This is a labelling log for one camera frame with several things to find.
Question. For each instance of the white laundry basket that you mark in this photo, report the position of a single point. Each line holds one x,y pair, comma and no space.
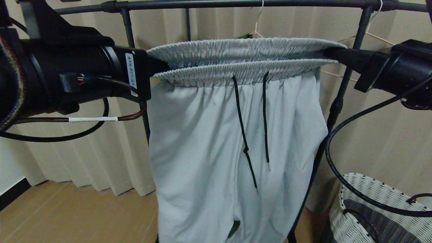
364,192

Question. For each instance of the green printed t-shirt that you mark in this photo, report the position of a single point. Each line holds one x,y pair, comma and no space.
233,229

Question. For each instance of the black clothes rack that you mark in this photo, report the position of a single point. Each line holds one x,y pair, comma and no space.
202,4

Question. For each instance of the pink clothes hanger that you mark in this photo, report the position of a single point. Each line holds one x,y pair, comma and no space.
257,27
378,37

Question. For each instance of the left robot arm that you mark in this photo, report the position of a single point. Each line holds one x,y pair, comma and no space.
8,84

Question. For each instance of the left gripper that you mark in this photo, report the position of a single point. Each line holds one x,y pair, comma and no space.
84,74

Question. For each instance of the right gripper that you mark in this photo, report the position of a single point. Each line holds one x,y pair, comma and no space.
398,71

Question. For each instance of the pale grey garment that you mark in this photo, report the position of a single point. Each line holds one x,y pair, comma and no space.
202,152

